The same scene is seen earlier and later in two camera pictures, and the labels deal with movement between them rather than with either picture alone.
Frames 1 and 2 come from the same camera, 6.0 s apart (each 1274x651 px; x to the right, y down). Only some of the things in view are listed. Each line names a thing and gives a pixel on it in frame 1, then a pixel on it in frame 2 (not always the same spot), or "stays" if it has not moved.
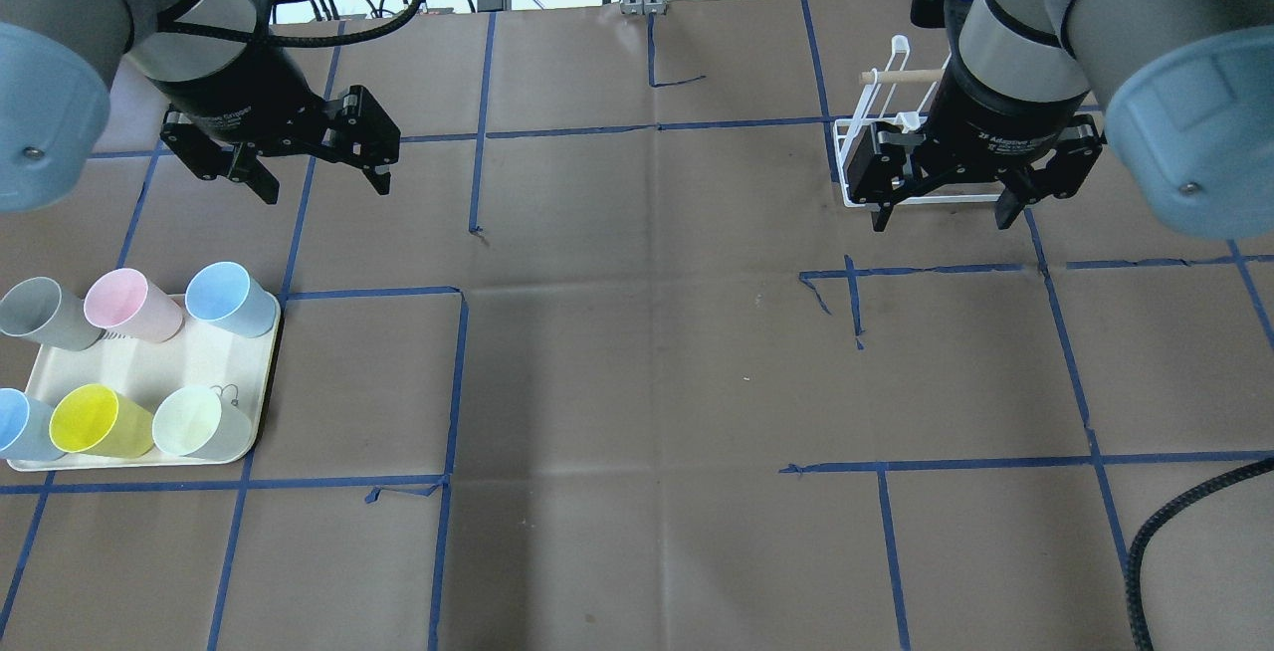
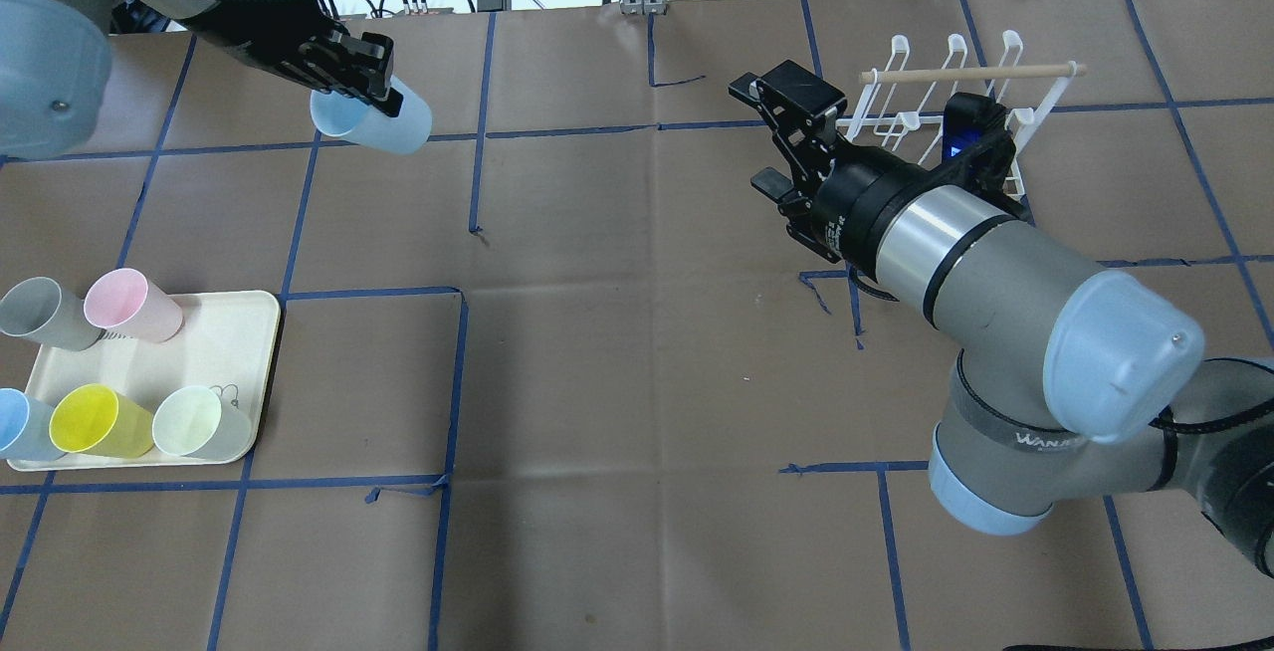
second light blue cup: [25, 432] stays
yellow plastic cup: [90, 420] stays
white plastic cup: [192, 421] stays
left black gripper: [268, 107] → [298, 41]
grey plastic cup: [35, 309] stays
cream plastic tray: [200, 354] stays
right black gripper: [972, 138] → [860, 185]
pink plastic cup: [125, 302] stays
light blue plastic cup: [227, 296] → [341, 115]
